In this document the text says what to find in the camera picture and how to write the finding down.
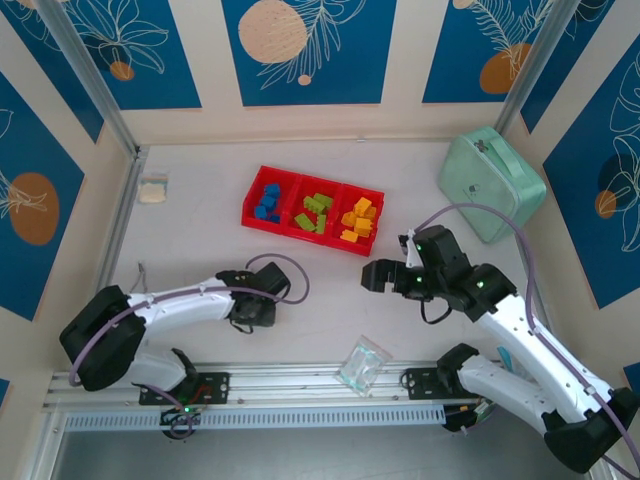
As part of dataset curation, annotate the small bag of white powder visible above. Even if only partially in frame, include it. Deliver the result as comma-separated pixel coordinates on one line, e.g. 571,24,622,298
138,172,170,205

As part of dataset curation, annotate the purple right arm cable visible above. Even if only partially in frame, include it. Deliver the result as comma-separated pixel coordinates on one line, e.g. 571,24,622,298
412,202,640,480

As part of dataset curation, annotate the white slotted cable duct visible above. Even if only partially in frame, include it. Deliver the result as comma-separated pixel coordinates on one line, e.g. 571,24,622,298
63,404,447,432

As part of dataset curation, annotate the aluminium frame post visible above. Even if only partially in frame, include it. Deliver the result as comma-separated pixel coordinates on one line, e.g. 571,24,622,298
37,0,146,161
493,0,584,139

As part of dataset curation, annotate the red three-compartment tray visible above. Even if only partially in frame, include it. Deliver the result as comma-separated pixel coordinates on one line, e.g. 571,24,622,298
240,165,386,257

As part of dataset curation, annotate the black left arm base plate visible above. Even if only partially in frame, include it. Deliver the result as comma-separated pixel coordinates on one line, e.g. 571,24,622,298
138,372,232,406

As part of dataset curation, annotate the blue white packet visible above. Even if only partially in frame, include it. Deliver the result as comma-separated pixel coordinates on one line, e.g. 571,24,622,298
497,347,526,381

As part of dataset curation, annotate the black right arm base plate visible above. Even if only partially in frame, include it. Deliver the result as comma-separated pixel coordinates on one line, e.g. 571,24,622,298
401,367,466,401

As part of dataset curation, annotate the mint green zip case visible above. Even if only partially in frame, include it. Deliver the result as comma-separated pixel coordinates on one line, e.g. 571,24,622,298
438,125,547,246

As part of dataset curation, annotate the blue leaf print wall panel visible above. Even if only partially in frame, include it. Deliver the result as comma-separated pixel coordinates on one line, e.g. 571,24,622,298
0,0,106,144
542,34,640,311
0,72,87,322
221,0,399,108
62,0,203,111
519,0,640,134
422,0,557,105

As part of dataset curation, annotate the aluminium side rail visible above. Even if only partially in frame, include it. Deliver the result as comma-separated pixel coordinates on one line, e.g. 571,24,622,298
69,144,151,374

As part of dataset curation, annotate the aluminium front rail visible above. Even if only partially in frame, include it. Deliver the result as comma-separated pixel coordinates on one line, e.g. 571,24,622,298
42,358,596,410

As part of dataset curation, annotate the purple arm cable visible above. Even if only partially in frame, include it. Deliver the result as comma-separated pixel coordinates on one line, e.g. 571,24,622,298
412,202,640,480
68,253,311,439

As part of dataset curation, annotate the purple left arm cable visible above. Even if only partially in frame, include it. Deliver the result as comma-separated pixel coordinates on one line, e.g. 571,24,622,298
68,253,311,439

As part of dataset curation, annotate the clear plastic zip bag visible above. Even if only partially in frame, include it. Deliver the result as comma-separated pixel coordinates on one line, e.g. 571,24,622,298
337,334,394,399

